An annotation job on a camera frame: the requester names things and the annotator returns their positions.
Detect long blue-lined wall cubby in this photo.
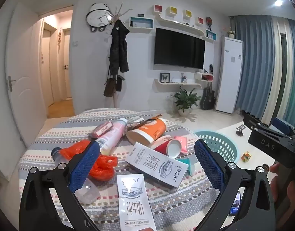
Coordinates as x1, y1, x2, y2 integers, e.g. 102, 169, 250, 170
129, 17, 155, 29

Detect blue and white curtains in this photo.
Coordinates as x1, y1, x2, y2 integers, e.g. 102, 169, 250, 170
230, 16, 295, 135

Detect white room door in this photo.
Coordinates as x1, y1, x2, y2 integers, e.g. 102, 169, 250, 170
6, 3, 48, 147

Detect wall-mounted black television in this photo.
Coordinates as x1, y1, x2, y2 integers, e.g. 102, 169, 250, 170
154, 28, 206, 70

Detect teal wrapper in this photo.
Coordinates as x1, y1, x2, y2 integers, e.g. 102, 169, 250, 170
177, 157, 193, 176

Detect green potted plant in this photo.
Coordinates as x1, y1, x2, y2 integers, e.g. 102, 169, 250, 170
171, 88, 201, 118

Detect pink plastic bottle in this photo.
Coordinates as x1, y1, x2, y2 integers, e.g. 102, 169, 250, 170
96, 118, 129, 156

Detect brown hanging bag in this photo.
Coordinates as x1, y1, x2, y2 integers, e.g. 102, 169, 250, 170
103, 74, 116, 98

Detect red labelled packet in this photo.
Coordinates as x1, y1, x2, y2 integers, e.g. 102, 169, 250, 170
88, 122, 113, 139

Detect orange paper noodle bowl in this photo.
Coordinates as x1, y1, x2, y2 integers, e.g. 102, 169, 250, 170
126, 118, 167, 145

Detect flattened white milk carton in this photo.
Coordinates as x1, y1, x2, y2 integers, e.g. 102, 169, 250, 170
124, 141, 189, 188
117, 174, 155, 231

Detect panda wall clock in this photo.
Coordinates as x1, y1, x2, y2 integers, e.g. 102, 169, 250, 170
86, 3, 112, 32

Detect white coffee table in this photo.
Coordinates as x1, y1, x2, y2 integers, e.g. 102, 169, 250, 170
216, 124, 283, 190

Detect red paper cup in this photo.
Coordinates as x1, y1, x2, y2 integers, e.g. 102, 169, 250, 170
151, 136, 182, 158

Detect brown snack wrapper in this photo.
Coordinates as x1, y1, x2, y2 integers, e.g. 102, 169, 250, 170
138, 114, 162, 128

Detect smartphone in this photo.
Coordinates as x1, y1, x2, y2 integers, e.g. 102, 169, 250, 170
229, 191, 241, 216

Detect orange plastic bag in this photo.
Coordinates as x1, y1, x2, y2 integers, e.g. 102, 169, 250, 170
57, 139, 118, 181

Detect pink coat rack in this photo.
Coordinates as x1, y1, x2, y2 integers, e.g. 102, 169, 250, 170
103, 2, 133, 109

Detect teal plastic basket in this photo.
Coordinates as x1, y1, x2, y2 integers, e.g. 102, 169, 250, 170
194, 130, 240, 164

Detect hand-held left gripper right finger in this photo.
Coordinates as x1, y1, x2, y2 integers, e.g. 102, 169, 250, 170
194, 138, 275, 231

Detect curved white wall shelf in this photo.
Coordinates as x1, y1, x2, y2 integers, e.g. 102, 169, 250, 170
158, 13, 215, 41

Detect pink tissue packet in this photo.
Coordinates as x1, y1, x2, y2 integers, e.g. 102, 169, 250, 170
174, 136, 195, 153

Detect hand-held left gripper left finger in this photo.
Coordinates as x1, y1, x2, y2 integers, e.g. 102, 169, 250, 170
19, 140, 101, 231

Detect white red-lined wall cubby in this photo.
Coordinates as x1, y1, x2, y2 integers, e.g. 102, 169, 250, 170
195, 72, 214, 82

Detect black acoustic guitar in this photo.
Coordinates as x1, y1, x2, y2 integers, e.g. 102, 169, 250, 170
201, 80, 216, 110

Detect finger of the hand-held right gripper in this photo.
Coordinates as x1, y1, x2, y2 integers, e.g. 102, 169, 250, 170
272, 117, 295, 136
243, 113, 269, 131

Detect black hanging bag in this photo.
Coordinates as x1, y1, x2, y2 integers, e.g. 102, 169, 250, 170
115, 75, 126, 92

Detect striped patterned tablecloth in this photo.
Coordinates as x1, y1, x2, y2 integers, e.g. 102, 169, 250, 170
18, 108, 234, 231

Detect person's right hand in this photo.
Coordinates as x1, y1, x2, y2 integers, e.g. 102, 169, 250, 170
269, 163, 289, 204

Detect clear plastic bottle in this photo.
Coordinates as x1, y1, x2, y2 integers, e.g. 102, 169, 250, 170
51, 147, 100, 205

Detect low white wall shelf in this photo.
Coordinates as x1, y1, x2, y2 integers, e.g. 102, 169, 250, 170
155, 80, 202, 90

